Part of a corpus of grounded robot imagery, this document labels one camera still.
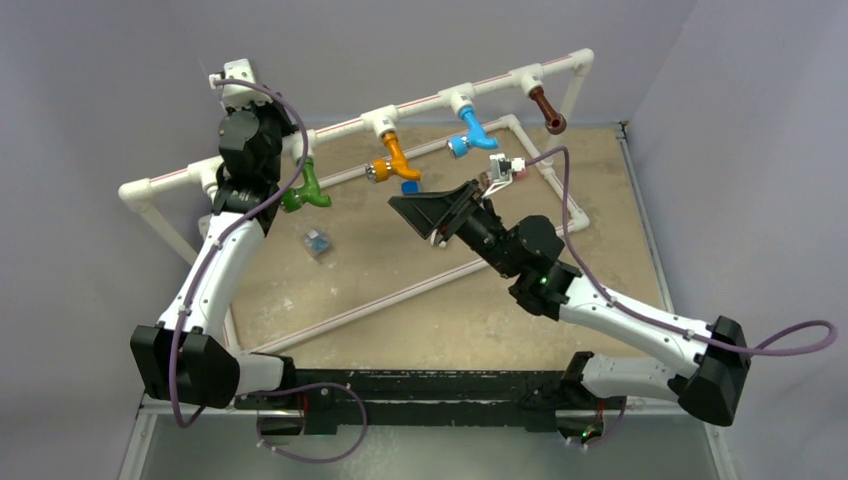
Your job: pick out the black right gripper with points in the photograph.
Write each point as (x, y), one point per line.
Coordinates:
(424, 213)

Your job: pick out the orange faucet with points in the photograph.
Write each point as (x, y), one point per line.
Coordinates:
(396, 164)

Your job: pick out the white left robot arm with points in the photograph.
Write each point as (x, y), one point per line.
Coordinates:
(183, 356)

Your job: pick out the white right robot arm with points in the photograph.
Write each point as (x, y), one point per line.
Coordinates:
(700, 365)

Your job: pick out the small blue cap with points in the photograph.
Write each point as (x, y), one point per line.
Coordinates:
(410, 188)

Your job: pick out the blue faucet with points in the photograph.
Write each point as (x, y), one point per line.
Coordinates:
(475, 137)

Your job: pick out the clear blue plastic packet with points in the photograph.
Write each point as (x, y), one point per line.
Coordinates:
(316, 242)

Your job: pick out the green faucet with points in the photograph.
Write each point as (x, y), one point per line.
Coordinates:
(309, 193)

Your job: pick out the brown faucet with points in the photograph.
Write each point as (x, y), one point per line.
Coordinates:
(554, 121)

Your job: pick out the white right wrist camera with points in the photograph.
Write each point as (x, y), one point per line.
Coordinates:
(499, 175)

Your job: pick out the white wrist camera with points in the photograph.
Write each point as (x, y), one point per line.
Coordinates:
(499, 175)
(234, 85)

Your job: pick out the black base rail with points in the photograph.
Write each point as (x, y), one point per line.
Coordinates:
(538, 401)

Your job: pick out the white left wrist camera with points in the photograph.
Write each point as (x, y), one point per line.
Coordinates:
(234, 85)

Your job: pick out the white PVC pipe frame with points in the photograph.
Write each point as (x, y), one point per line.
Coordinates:
(377, 266)

